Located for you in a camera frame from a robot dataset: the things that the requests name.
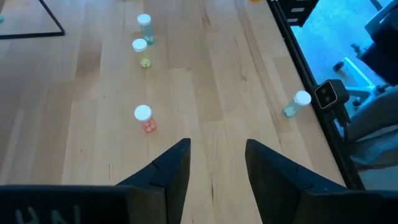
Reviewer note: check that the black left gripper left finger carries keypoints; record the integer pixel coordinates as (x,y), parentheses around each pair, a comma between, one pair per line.
(93,205)

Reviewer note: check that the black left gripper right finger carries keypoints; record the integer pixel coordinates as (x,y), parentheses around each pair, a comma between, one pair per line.
(311,205)

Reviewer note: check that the small red pill bottle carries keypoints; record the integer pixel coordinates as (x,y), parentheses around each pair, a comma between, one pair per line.
(143,112)

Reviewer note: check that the small teal pill bottle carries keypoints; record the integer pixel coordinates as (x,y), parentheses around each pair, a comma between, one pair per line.
(144,19)
(302,98)

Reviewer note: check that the small yellow pill bottle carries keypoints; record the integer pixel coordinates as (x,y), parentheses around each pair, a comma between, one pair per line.
(140,45)

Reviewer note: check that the person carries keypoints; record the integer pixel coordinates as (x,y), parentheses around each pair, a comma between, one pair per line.
(373,124)

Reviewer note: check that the black office chair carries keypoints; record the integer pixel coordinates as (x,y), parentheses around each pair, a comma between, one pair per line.
(382,40)

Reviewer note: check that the black table-level camera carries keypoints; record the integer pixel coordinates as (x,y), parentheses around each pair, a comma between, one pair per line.
(326,93)

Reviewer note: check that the black aluminium table frame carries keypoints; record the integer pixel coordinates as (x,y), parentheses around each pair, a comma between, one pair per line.
(292,46)

